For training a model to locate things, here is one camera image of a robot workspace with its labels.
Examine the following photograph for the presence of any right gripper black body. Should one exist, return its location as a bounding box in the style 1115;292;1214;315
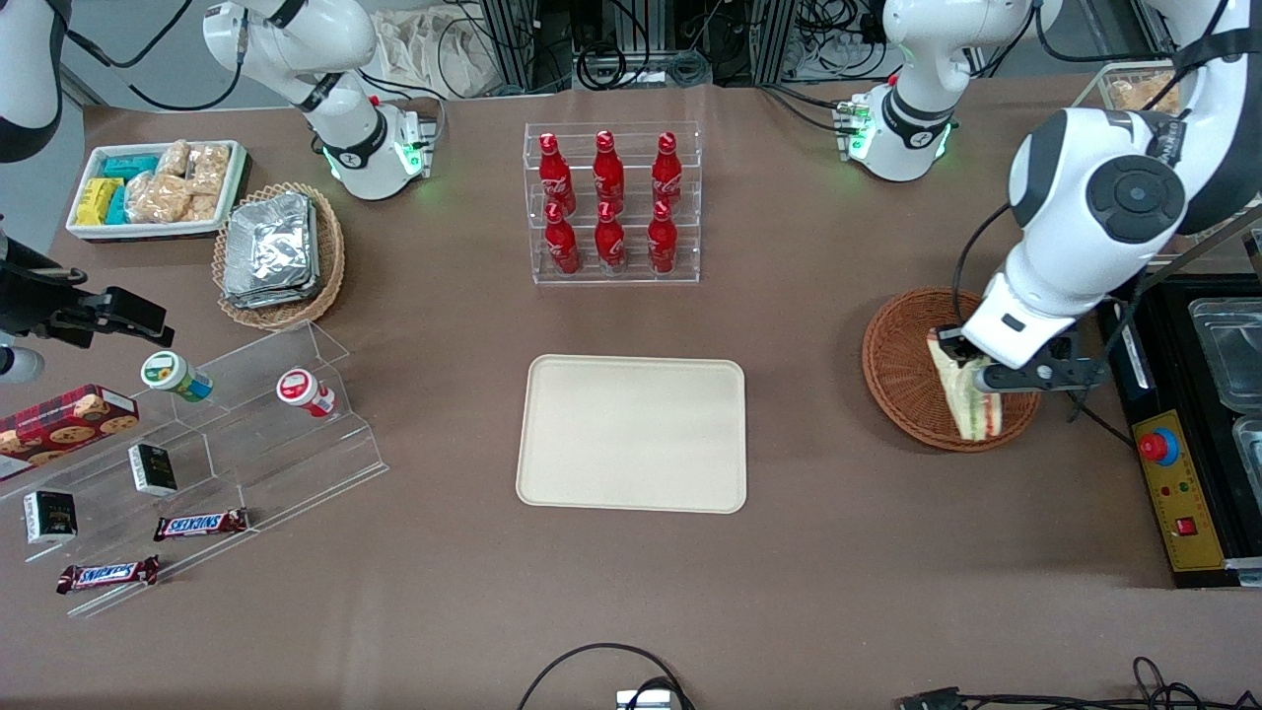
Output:
0;234;97;346

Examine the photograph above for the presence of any triangular sandwich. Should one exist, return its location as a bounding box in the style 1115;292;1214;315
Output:
926;329;1006;442

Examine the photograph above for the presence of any dark brown round wicker basket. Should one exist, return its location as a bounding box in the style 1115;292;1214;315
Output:
862;287;1044;453

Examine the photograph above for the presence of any light tan wicker basket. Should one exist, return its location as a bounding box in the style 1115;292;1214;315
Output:
212;181;346;331

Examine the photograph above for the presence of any cream rectangular tray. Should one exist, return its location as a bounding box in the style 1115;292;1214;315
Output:
516;354;748;515

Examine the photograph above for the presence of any green label white lid jar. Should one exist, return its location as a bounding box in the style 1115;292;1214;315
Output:
140;350;214;403

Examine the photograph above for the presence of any white rectangular bin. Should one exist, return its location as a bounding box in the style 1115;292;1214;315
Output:
66;140;247;243

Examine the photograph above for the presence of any red tartan cookie box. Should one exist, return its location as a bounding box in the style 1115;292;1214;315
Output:
0;384;140;481

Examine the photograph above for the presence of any silver foil packet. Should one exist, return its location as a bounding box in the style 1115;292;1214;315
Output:
222;202;322;310
225;192;315;297

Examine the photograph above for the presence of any small black box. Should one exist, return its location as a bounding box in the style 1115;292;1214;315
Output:
128;443;179;497
23;490;79;545

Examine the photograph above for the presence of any red label white lid jar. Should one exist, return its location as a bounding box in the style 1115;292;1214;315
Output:
275;368;337;418

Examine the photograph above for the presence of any clear acrylic stepped display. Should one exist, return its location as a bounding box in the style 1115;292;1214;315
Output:
0;320;389;619

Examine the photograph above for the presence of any clear rectangular tub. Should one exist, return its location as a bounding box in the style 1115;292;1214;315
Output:
1188;298;1262;413
1232;414;1262;484

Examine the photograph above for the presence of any Snickers chocolate bar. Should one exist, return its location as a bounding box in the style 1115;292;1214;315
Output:
56;555;161;595
153;508;249;542

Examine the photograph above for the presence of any black machine with yellow panel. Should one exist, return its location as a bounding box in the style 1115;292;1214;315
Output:
1096;276;1262;590

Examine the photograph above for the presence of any bagged bread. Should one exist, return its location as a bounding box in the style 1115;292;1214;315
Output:
1109;74;1184;111

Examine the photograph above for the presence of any red cola bottle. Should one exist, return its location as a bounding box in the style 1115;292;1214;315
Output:
651;132;684;206
647;201;679;275
593;130;626;210
544;202;582;276
594;202;627;274
538;133;577;213

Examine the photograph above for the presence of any clear acrylic bottle rack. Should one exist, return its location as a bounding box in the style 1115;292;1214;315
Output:
524;121;702;287

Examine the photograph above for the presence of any white cloth bag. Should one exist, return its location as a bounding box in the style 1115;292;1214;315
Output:
370;8;502;100

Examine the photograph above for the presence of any black left wrist camera cable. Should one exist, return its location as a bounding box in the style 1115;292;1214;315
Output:
950;202;1014;328

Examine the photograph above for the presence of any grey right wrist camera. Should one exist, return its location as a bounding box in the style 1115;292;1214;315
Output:
0;345;45;386

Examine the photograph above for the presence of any black power cable with plug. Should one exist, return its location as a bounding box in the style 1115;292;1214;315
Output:
1065;390;1135;447

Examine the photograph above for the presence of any white wire basket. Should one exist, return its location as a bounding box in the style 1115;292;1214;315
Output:
1073;61;1199;115

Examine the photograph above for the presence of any aluminium frame post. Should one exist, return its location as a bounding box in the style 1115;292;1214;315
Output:
754;0;800;85
481;0;575;95

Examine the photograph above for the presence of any thin black cable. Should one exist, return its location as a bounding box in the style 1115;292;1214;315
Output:
956;656;1262;710

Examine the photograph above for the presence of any black coiled cable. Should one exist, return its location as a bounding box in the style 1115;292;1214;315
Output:
577;39;629;90

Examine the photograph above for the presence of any black looped cable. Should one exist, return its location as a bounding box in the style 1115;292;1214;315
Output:
517;643;696;710

